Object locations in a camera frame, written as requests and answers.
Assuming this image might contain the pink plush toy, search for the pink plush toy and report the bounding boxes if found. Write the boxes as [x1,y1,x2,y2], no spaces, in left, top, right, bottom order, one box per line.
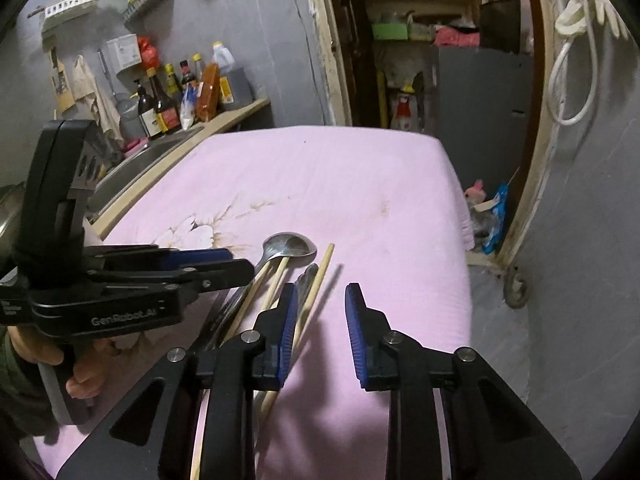
[464,179,488,206]

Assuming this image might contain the wooden knife holder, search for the wooden knife holder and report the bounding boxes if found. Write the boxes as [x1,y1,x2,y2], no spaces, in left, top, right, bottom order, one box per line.
[47,42,76,113]

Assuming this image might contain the white wall rack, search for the white wall rack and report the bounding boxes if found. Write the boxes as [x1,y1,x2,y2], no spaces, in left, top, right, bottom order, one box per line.
[42,0,103,23]

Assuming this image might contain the steel sink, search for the steel sink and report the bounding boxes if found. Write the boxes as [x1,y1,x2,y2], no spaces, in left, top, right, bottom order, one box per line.
[87,125,206,211]

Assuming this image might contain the dark metal utensil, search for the dark metal utensil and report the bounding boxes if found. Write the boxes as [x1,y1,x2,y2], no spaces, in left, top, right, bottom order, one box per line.
[187,280,261,356]
[292,262,321,341]

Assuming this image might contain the black monitor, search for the black monitor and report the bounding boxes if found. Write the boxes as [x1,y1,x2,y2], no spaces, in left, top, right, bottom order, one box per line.
[479,0,522,55]

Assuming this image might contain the wooden shelf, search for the wooden shelf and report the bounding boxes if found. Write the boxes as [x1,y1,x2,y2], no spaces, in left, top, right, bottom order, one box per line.
[362,0,483,131]

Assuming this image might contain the green box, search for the green box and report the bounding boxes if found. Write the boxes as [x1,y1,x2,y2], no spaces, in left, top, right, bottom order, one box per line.
[372,21,412,41]

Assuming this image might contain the plastic oil jug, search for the plastic oil jug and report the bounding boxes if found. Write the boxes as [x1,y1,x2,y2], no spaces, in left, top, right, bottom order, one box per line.
[210,41,237,78]

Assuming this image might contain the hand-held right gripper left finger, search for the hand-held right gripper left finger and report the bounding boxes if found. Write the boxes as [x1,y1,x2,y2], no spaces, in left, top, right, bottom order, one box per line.
[57,282,301,480]

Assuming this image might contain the white hose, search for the white hose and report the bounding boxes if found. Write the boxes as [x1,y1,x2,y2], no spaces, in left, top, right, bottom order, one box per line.
[545,0,601,127]

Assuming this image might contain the pink table cloth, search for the pink table cloth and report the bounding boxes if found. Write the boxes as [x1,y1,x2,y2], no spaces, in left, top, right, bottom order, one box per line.
[32,125,473,480]

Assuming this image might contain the blue plastic bag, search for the blue plastic bag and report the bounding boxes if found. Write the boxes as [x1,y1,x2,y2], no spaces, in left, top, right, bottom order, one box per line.
[480,182,510,255]

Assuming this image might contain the caster wheel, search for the caster wheel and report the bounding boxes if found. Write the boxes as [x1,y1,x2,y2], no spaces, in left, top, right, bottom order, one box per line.
[502,270,530,310]

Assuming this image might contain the clear plastic bag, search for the clear plastic bag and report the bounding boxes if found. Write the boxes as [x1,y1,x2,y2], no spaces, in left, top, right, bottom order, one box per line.
[179,85,201,131]

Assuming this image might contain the red and white bottle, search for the red and white bottle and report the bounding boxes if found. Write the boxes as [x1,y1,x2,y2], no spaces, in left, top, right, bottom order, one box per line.
[390,91,420,131]

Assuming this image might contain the red plastic bag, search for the red plastic bag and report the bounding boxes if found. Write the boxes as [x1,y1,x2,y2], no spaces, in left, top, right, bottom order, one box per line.
[137,36,162,70]

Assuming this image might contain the metal strainer ladle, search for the metal strainer ladle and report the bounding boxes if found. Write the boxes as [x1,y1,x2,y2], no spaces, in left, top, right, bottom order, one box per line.
[97,47,141,141]

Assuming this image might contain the beige hanging towel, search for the beige hanging towel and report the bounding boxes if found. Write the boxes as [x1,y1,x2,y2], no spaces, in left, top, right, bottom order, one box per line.
[72,55,123,148]

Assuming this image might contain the wooden door frame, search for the wooden door frame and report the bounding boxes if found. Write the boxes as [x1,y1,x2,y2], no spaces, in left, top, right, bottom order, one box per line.
[305,0,566,271]

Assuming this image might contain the yellow broom handle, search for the yellow broom handle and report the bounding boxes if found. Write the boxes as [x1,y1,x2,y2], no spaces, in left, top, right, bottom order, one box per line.
[377,70,390,128]

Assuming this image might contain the pink crumpled garment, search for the pink crumpled garment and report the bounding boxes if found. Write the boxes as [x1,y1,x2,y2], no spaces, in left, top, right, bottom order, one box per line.
[434,24,482,48]

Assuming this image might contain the grey box yellow label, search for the grey box yellow label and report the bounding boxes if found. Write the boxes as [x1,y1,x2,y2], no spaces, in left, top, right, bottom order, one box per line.
[220,67,254,110]

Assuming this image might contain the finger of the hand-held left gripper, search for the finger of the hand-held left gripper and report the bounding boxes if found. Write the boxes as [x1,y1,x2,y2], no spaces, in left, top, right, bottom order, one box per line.
[87,259,256,306]
[85,244,234,270]

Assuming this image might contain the person's left forearm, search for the person's left forearm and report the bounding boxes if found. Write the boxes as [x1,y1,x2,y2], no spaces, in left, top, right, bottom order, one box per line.
[0,330,66,461]

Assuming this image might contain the orange seasoning packet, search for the orange seasoning packet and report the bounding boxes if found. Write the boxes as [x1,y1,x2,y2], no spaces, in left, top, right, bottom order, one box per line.
[195,62,223,122]

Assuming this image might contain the dark bottle white label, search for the dark bottle white label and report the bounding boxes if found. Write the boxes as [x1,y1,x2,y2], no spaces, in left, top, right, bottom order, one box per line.
[134,80,163,141]

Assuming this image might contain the dark bottle red label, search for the dark bottle red label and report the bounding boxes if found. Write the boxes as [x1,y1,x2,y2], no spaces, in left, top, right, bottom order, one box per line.
[145,67,182,135]

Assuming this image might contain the white hanging gloves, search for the white hanging gloves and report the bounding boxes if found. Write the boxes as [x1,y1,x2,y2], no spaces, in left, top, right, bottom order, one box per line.
[555,0,633,38]

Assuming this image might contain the steel steamer pot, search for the steel steamer pot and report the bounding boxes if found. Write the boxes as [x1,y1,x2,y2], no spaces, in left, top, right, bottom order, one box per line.
[0,182,26,261]

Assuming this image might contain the person's left hand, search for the person's left hand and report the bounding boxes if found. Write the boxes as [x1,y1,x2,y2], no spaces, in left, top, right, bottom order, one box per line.
[10,330,116,401]

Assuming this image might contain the metal spoon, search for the metal spoon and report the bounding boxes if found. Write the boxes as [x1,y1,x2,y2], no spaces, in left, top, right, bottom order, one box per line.
[200,231,318,356]

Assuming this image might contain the grey cabinet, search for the grey cabinet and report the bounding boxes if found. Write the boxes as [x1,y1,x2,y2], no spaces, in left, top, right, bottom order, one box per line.
[431,45,536,201]

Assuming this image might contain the dark bottle yellow cap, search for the dark bottle yellow cap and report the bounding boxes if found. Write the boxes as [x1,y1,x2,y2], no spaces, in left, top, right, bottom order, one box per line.
[164,63,185,101]

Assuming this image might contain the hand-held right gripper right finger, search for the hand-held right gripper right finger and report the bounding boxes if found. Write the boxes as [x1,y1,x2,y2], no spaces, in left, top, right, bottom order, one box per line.
[344,282,583,480]

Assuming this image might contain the white wall box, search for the white wall box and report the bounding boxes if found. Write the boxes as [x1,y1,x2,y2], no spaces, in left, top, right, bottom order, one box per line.
[105,34,143,78]

